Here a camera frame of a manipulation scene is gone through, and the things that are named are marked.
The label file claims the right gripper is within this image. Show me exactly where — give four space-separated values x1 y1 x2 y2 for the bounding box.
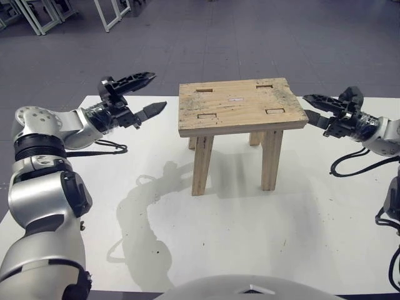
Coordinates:
302 93 381 143

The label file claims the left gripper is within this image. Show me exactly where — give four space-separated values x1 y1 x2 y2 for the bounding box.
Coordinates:
82 71 168 134

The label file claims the wooden seat board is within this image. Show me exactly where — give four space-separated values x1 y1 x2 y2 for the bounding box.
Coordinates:
177 77 309 138

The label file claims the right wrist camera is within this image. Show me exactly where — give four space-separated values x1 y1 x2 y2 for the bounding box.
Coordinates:
338 86 365 109

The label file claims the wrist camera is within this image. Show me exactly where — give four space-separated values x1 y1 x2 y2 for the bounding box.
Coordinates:
338 86 365 109
99 76 118 103

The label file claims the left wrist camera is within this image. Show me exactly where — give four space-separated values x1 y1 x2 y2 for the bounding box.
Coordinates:
99 76 118 103

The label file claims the black cable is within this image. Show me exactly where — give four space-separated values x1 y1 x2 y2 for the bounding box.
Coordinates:
329 146 400 178
64 139 129 158

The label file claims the white metal table frame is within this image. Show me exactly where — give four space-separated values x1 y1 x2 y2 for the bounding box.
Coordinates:
92 0 133 34
0 0 79 36

